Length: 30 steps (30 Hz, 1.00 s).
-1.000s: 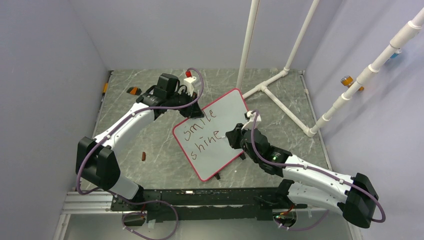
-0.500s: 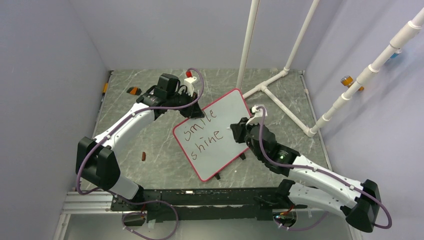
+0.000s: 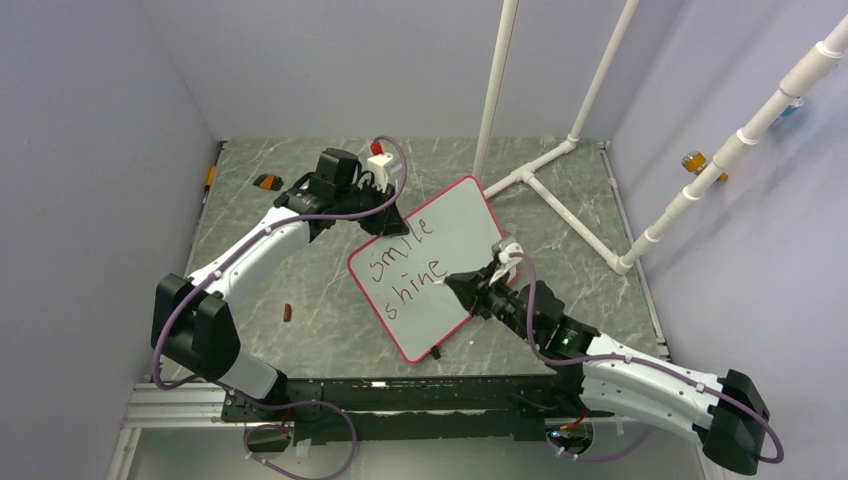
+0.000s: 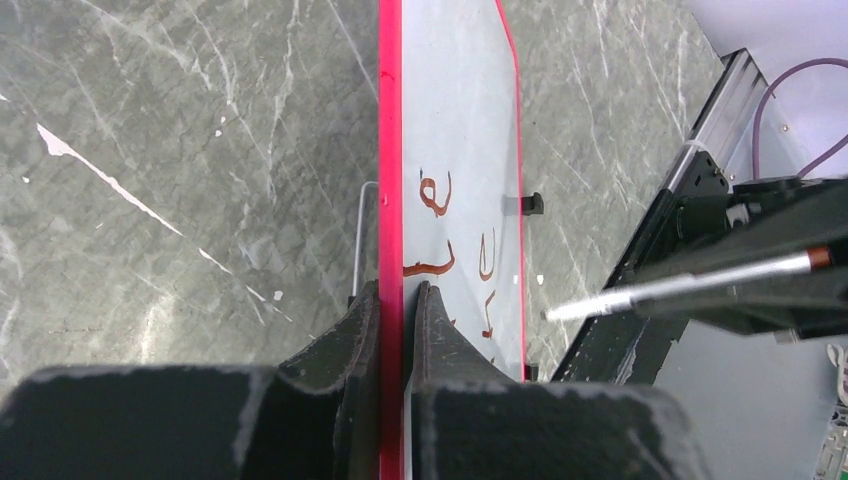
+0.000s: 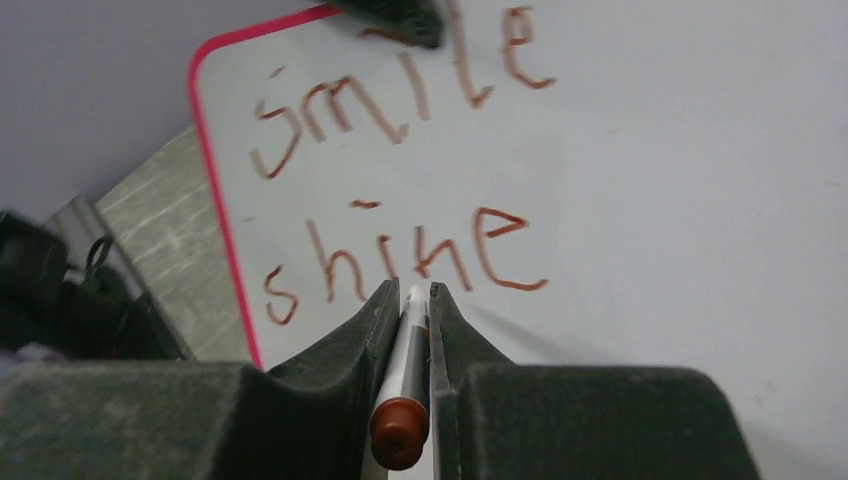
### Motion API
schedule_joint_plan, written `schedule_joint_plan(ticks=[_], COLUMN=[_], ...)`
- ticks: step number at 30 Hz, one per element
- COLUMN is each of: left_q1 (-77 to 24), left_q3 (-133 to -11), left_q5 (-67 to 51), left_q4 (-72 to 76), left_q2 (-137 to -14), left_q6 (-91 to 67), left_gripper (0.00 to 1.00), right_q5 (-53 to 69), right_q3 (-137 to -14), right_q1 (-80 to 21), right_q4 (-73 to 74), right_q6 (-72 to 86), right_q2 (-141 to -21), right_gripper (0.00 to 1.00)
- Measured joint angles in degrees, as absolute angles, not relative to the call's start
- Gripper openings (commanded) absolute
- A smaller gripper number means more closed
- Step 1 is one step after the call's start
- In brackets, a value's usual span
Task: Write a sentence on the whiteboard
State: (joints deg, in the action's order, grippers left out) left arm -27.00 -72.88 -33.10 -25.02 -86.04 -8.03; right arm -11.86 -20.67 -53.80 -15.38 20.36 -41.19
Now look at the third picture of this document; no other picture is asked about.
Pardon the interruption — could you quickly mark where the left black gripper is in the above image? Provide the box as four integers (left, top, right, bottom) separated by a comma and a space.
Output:
335, 178, 407, 236

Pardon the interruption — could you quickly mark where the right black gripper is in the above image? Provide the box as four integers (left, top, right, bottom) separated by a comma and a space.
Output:
445, 260, 538, 345

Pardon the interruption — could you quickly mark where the red framed whiteboard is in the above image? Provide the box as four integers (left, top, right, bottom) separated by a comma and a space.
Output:
347, 175, 504, 363

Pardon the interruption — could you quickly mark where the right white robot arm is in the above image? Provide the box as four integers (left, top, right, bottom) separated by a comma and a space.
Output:
443, 263, 785, 476

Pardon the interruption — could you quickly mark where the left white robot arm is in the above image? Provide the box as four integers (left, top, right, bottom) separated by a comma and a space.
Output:
151, 136, 410, 420

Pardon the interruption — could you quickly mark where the black orange brush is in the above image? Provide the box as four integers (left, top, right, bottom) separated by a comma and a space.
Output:
253, 173, 284, 191

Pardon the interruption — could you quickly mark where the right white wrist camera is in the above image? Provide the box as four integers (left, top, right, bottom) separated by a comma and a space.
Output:
489, 237, 524, 285

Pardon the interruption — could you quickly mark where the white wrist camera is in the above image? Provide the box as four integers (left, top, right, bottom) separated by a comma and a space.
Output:
365, 142, 402, 192
489, 237, 524, 285

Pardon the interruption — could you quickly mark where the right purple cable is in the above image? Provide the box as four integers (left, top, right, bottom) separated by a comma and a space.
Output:
507, 251, 786, 466

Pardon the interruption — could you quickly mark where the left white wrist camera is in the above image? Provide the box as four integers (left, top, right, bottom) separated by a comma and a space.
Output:
365, 142, 402, 192

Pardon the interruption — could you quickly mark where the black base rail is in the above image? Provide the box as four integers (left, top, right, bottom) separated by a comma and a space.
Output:
221, 374, 586, 445

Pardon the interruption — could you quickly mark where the white pvc pipe frame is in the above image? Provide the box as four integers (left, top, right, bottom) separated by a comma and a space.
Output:
471, 0, 640, 275

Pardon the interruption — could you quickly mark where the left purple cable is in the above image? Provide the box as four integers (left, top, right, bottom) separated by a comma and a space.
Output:
150, 135, 409, 392

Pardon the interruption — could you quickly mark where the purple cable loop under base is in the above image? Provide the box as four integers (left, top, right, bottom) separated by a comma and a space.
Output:
242, 404, 358, 480

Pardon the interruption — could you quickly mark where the orange yellow wall fitting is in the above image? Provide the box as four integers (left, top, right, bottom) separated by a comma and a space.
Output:
681, 151, 707, 176

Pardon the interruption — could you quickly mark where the aluminium frame rail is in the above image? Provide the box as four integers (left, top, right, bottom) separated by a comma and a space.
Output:
105, 388, 710, 480

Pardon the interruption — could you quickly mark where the blue wall fitting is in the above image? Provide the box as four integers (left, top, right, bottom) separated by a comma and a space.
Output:
780, 97, 803, 118

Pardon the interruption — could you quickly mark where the white pipe on wall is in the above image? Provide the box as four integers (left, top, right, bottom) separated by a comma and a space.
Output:
610, 18, 847, 275

